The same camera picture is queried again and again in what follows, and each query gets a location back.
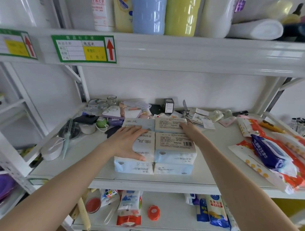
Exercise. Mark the person's left hand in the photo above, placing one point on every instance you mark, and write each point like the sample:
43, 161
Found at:
121, 142

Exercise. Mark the person's right hand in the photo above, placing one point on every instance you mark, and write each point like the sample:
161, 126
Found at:
195, 138

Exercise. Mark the pale blue printed tissue pack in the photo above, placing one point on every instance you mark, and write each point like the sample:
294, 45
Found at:
145, 142

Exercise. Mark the white barcode label tissue pack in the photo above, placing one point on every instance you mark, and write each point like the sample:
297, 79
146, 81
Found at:
166, 125

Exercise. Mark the stack of pale tissue packs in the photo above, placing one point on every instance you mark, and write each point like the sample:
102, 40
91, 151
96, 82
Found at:
171, 169

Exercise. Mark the white metal shelving unit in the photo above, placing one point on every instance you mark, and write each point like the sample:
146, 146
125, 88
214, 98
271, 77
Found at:
166, 52

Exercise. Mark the person's left forearm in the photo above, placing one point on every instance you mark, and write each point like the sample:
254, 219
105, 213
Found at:
59, 197

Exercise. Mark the person's right forearm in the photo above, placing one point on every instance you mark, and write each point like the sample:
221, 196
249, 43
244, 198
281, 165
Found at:
238, 190

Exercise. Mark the green bordered shelf label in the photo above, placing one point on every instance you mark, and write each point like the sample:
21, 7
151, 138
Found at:
38, 181
71, 51
14, 47

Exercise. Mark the black fabric piece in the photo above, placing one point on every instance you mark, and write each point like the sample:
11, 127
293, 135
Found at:
112, 132

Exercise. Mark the purple oval case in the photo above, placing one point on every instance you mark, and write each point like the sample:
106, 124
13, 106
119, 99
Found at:
116, 122

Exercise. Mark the white carded accessories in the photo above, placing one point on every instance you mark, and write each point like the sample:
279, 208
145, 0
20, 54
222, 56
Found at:
199, 116

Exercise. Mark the green round case white loop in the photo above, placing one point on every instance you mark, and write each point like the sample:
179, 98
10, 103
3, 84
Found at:
101, 122

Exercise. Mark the small white plastic bottle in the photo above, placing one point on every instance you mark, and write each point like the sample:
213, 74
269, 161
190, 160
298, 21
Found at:
217, 117

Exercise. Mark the white lilac flat case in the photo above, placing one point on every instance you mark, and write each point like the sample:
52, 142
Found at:
113, 113

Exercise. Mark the small metal clip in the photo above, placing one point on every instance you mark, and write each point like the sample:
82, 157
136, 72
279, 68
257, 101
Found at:
185, 106

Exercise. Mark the pink card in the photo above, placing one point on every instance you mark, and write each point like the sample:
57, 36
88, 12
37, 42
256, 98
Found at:
227, 121

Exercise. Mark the clear plastic packet bundle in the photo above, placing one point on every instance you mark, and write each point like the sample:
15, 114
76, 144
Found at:
135, 107

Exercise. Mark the small black box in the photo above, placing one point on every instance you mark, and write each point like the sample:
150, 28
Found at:
169, 106

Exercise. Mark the small clear glass jar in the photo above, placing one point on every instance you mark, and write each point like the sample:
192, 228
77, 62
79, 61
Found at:
103, 105
93, 103
112, 101

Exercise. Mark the black flat pouch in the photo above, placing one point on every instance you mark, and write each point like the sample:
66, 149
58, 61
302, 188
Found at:
85, 119

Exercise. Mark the round grey dish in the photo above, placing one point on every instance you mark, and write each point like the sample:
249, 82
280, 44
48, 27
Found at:
76, 132

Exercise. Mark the black wallet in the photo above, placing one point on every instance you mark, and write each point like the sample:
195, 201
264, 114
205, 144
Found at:
156, 109

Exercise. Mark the black torch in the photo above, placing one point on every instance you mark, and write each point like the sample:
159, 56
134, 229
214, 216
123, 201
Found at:
240, 113

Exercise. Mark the pale green hairbrush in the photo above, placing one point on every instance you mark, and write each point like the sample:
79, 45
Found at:
69, 128

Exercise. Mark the cube puzzle in packet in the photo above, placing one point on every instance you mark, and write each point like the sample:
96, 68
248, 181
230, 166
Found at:
109, 196

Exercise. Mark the white blue wipes pack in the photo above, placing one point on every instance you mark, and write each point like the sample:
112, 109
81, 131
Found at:
189, 198

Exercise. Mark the pile of red white packets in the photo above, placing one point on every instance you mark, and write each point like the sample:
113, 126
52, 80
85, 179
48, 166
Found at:
250, 166

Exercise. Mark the white blue red salt bag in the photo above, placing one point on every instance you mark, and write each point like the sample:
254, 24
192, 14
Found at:
128, 204

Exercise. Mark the red round lid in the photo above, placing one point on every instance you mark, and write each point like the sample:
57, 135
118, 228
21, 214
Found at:
93, 205

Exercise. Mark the white round pouch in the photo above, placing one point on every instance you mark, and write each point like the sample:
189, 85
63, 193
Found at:
51, 150

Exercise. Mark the clear plastic spoon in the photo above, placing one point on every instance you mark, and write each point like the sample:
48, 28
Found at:
109, 215

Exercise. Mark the small blue noodle bag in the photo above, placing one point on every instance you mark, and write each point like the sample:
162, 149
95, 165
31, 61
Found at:
202, 211

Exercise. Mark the blue yellow noodle bag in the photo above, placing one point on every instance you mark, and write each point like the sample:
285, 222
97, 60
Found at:
216, 211

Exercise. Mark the yellow utility knife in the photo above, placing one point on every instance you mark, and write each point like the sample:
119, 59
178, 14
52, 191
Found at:
271, 126

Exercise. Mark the orange round tape dispenser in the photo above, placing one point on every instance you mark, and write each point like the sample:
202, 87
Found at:
153, 213

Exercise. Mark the navy wet wipes pack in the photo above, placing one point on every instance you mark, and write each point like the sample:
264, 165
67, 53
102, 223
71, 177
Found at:
271, 152

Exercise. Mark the cream rolling pin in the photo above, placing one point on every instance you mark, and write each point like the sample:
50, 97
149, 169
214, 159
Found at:
83, 214

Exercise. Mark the white blue noodle bag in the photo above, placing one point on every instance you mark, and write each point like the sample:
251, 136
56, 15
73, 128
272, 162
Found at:
230, 219

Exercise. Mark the pack of black-capped pens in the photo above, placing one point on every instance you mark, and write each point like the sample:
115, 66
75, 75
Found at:
297, 125

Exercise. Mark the white metal side rack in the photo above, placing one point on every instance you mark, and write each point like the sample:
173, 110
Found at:
12, 104

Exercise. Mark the white bottle pink pump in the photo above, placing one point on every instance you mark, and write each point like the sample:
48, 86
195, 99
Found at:
215, 19

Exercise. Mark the tall yellow-green cylinder pack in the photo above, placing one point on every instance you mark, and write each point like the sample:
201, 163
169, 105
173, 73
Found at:
182, 16

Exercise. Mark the yellow lotion bottle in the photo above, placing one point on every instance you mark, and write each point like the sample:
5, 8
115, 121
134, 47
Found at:
122, 19

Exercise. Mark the purple basin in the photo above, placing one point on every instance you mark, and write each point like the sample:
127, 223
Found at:
6, 188

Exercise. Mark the plain white tube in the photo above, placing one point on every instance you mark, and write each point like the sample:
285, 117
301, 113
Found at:
257, 29

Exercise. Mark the white spray bottle red label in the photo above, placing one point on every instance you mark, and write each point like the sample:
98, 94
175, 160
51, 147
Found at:
102, 16

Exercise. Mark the tall blue cylinder pack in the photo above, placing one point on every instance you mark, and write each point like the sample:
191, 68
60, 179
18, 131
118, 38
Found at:
149, 16

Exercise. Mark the white pump bottle purple label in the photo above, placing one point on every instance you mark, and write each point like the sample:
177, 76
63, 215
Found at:
239, 5

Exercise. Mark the white tube yellowish cap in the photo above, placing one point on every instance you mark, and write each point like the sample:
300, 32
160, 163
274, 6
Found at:
262, 10

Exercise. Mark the yellow and dark bottle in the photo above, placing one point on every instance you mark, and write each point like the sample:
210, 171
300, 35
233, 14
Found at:
292, 19

